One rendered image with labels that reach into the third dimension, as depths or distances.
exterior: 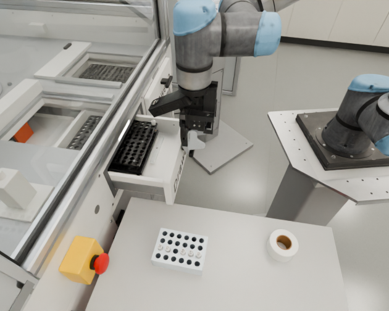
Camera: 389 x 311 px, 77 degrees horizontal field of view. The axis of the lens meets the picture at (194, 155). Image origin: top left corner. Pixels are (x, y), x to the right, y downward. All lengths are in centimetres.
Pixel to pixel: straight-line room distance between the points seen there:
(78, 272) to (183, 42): 46
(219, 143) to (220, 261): 135
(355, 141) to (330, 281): 44
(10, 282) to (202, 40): 49
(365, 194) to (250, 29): 63
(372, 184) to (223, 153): 113
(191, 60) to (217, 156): 139
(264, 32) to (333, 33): 322
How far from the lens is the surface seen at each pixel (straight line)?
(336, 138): 93
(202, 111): 57
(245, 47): 49
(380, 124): 77
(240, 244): 69
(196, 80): 51
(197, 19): 46
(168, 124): 80
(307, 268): 72
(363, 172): 98
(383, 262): 180
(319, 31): 366
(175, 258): 65
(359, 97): 85
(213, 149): 188
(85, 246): 56
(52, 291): 58
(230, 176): 177
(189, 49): 48
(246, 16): 50
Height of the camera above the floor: 139
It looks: 48 degrees down
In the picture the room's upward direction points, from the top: straight up
